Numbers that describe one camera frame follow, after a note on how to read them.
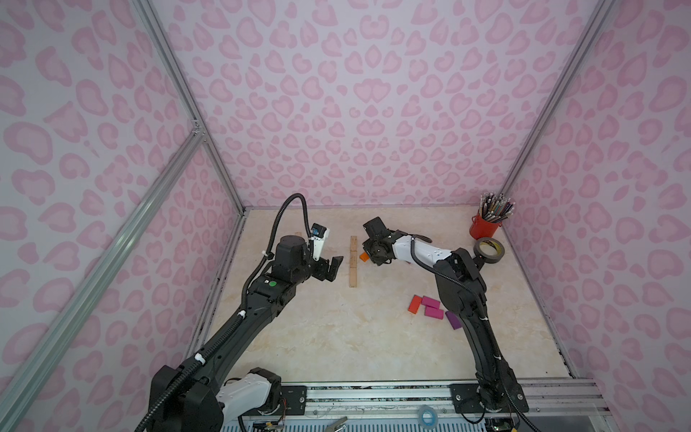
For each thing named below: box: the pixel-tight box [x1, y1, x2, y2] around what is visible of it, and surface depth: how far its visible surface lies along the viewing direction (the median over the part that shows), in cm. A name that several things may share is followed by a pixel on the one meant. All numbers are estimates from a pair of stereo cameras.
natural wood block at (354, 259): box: [349, 250, 358, 269], surface depth 104 cm
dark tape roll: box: [473, 237, 505, 264], surface depth 106 cm
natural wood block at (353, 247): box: [349, 235, 358, 259], surface depth 109 cm
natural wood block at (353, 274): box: [349, 262, 358, 288], surface depth 102 cm
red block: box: [407, 294, 422, 315], surface depth 92 cm
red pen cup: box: [468, 208, 503, 241], surface depth 108 cm
